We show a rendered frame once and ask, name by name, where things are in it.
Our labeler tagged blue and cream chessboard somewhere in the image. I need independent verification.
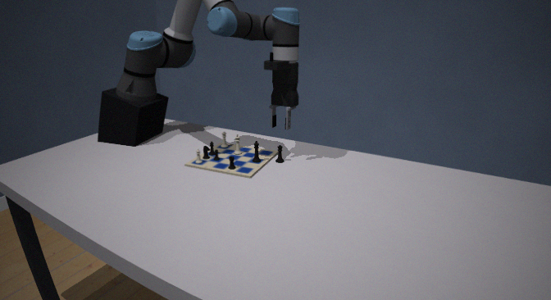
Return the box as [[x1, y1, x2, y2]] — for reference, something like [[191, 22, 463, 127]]
[[184, 143, 279, 179]]

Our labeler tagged white chess piece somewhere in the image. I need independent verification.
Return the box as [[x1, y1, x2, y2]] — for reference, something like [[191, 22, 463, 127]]
[[221, 132, 228, 148], [195, 150, 203, 164], [234, 134, 242, 155]]

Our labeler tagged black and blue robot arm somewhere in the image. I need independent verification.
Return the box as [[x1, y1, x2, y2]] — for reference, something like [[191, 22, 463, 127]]
[[116, 0, 300, 102]]

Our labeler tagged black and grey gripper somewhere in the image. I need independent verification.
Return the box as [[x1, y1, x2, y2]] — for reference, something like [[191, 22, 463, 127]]
[[264, 47, 298, 130]]

